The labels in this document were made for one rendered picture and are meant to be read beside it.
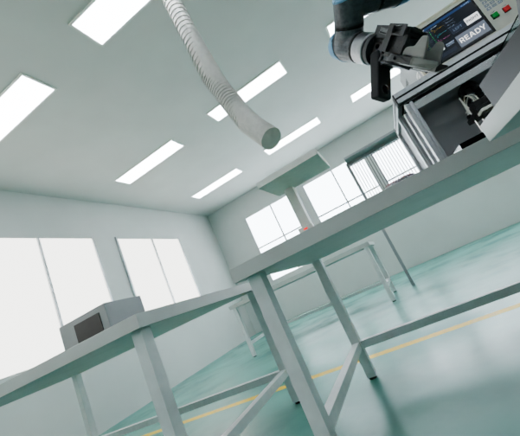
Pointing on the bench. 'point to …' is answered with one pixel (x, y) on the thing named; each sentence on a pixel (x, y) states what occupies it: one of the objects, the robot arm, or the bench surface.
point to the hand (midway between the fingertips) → (435, 68)
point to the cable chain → (471, 89)
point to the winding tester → (475, 41)
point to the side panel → (412, 147)
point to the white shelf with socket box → (306, 164)
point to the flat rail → (456, 82)
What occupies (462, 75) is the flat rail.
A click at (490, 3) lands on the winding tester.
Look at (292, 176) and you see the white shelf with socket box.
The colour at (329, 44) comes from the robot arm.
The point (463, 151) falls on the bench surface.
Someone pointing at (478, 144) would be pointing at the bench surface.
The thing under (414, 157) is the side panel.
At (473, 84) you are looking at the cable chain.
